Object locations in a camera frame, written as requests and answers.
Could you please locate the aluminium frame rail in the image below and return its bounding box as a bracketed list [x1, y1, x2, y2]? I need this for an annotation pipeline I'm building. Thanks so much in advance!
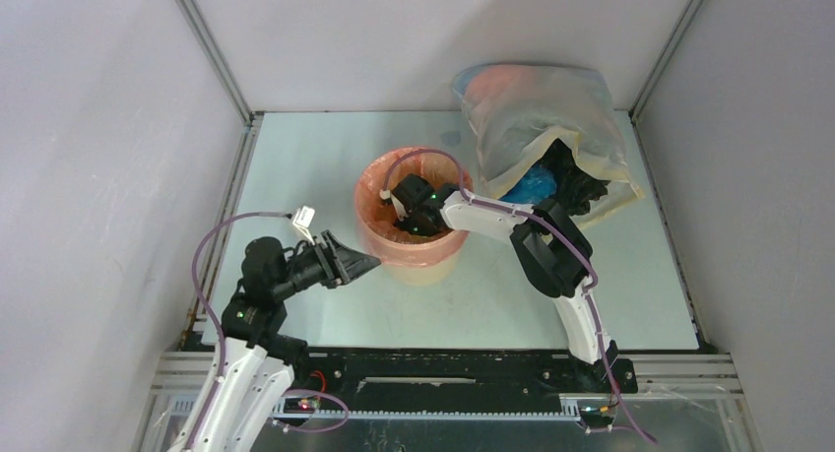
[150, 351, 745, 424]

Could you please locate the red plastic trash bag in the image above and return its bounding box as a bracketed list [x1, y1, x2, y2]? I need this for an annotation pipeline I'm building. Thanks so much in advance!
[353, 147, 476, 269]

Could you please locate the beige plastic trash bin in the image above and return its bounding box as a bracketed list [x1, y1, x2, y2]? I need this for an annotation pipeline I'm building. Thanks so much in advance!
[353, 147, 476, 288]

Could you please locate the black plastic trash bag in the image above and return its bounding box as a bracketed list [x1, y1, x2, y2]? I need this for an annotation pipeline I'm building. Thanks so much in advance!
[538, 139, 610, 216]

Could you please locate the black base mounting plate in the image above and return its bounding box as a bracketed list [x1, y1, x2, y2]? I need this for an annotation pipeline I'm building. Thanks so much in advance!
[292, 347, 638, 418]

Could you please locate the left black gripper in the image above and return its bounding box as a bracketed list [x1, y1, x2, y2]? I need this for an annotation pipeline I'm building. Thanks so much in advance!
[273, 228, 380, 299]

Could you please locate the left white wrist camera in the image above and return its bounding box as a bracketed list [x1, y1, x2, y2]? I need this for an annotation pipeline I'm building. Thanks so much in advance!
[289, 205, 316, 243]

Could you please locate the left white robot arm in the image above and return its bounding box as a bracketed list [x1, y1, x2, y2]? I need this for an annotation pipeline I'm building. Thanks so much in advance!
[170, 230, 381, 451]

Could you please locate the left circuit board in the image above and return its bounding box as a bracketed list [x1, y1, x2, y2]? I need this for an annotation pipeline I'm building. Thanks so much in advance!
[283, 397, 321, 415]

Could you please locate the right circuit board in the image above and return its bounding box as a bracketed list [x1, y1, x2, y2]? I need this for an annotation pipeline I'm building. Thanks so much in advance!
[579, 406, 613, 432]

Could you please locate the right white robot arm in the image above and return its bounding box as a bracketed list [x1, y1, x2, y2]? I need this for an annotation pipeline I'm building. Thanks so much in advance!
[379, 173, 617, 391]

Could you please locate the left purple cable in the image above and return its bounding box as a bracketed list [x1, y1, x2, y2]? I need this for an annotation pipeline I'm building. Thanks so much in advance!
[182, 211, 352, 452]

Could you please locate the blue plastic trash bag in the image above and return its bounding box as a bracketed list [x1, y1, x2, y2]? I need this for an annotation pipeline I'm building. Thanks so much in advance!
[500, 164, 557, 205]

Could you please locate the large translucent storage bag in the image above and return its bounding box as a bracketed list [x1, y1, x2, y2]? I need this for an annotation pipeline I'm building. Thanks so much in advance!
[452, 64, 644, 228]

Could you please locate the circuit board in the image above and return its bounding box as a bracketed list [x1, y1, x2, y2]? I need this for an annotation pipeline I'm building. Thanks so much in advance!
[283, 397, 321, 415]
[579, 406, 613, 432]

